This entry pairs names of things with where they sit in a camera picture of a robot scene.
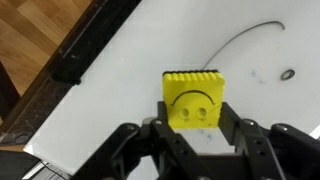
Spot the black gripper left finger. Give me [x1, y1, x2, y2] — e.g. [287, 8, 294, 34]
[71, 100, 208, 180]

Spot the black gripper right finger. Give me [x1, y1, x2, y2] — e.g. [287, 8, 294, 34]
[218, 101, 320, 180]

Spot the yellow smiley eraser sponge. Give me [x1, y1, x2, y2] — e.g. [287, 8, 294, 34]
[162, 69, 226, 131]

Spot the white drawing board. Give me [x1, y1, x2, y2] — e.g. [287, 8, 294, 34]
[23, 0, 320, 180]

